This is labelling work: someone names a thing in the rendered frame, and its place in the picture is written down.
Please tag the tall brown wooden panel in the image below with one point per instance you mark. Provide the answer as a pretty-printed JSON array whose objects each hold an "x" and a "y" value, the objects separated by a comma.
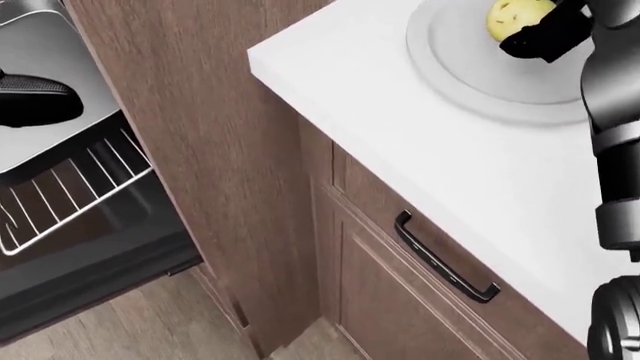
[{"x": 200, "y": 150}]

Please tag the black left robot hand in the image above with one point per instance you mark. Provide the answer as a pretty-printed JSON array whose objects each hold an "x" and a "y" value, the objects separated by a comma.
[{"x": 35, "y": 99}]

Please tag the black oven door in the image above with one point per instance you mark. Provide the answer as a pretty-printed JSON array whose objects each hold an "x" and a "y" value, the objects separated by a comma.
[{"x": 95, "y": 255}]

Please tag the brown wooden counter cabinet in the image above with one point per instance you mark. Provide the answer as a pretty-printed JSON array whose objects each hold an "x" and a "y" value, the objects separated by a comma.
[{"x": 400, "y": 285}]

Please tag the yellow potato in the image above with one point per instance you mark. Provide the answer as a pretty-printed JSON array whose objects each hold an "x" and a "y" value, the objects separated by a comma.
[{"x": 515, "y": 17}]

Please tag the silver baking tray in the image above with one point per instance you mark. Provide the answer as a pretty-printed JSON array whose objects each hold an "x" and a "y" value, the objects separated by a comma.
[{"x": 47, "y": 93}]

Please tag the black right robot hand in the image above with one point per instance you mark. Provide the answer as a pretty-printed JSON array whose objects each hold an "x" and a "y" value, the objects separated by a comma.
[{"x": 532, "y": 43}]

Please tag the white round plate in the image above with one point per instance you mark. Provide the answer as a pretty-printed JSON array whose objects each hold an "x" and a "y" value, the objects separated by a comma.
[{"x": 480, "y": 71}]

